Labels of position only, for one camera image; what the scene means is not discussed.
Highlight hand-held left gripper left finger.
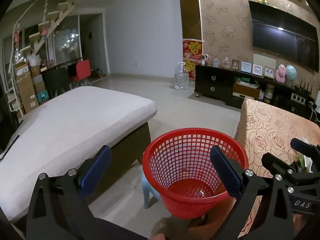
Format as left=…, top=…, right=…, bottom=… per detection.
left=26, top=145, right=112, bottom=240

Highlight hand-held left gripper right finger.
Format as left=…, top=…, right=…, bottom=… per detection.
left=209, top=145, right=294, bottom=240

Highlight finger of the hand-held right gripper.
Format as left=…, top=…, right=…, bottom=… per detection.
left=261, top=152, right=299, bottom=179
left=290, top=137, right=320, bottom=157

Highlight red plastic mesh basket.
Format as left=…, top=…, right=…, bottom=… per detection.
left=142, top=128, right=249, bottom=219

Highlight white power strip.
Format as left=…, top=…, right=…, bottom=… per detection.
left=291, top=93, right=307, bottom=105

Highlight pale blue plastic stool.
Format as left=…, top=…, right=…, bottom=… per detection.
left=141, top=172, right=163, bottom=209

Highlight white cushioned sofa bed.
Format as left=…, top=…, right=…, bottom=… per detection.
left=0, top=85, right=158, bottom=223

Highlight black router with antennas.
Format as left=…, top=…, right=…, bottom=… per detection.
left=295, top=79, right=313, bottom=98

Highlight orange plastic stool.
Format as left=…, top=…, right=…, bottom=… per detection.
left=187, top=205, right=240, bottom=240

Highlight person's leg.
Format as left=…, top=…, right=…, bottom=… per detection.
left=95, top=217, right=150, bottom=240

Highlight small bottles in cabinet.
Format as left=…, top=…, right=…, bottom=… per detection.
left=260, top=84, right=274, bottom=101

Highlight pale blue globe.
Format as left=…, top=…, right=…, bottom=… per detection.
left=285, top=64, right=297, bottom=85

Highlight brown cardboard box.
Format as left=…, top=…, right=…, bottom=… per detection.
left=232, top=82, right=260, bottom=100

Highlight pink plush toy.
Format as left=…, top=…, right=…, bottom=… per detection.
left=275, top=64, right=287, bottom=82

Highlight brown fuzzy cloth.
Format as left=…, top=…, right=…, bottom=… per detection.
left=150, top=217, right=191, bottom=240

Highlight green folded packets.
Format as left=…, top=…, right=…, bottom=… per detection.
left=235, top=76, right=259, bottom=88

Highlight black television cabinet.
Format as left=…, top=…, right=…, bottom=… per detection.
left=194, top=65, right=320, bottom=123

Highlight black chair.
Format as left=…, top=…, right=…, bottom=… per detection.
left=41, top=67, right=73, bottom=98

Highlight red chair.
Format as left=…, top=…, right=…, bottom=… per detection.
left=71, top=59, right=92, bottom=87

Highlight clear large water bottle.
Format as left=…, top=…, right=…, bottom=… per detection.
left=174, top=61, right=189, bottom=90

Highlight stack of cardboard boxes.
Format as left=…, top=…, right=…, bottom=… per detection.
left=15, top=61, right=47, bottom=113

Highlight white plastic bag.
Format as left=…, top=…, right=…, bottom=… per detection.
left=26, top=54, right=42, bottom=67

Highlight glass sliding door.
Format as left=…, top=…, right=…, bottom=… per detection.
left=52, top=15, right=82, bottom=63

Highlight wooden staircase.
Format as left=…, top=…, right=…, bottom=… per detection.
left=5, top=0, right=80, bottom=110

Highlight wall-mounted black television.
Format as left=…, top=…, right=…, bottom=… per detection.
left=248, top=0, right=318, bottom=73

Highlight red festive wall poster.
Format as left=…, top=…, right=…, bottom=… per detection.
left=182, top=39, right=202, bottom=80

